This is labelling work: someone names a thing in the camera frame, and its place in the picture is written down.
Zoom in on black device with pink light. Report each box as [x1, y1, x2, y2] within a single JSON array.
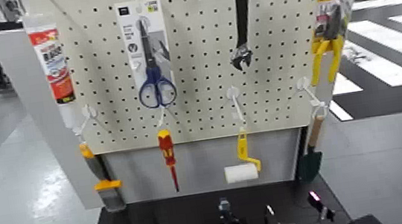
[[305, 187, 336, 224]]

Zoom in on red yellow screwdriver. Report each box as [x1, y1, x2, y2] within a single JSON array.
[[156, 128, 182, 195]]

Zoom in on white pegboard hook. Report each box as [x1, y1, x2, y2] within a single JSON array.
[[296, 73, 330, 121], [155, 105, 173, 131], [226, 85, 248, 132], [69, 103, 102, 138]]

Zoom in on beige perforated pegboard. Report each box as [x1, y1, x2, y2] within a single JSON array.
[[26, 0, 362, 164]]

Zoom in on blue scissors in package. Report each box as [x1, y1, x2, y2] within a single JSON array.
[[114, 0, 180, 113]]

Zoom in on black adjustable wrench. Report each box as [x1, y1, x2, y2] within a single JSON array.
[[221, 0, 261, 73]]

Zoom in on yellow pliers in package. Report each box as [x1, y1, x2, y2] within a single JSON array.
[[299, 0, 373, 88]]

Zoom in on grey display stand panel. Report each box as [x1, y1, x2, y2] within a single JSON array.
[[0, 0, 309, 222]]

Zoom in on white red sealant tube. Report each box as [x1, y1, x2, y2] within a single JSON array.
[[22, 11, 82, 133]]

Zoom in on yellow handled white paint roller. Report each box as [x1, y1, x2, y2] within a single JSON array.
[[218, 127, 265, 185]]

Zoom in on green trowel with wooden handle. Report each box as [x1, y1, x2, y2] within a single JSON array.
[[290, 112, 334, 185]]

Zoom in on grey brush with orange handle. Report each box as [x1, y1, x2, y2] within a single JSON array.
[[77, 138, 127, 216]]

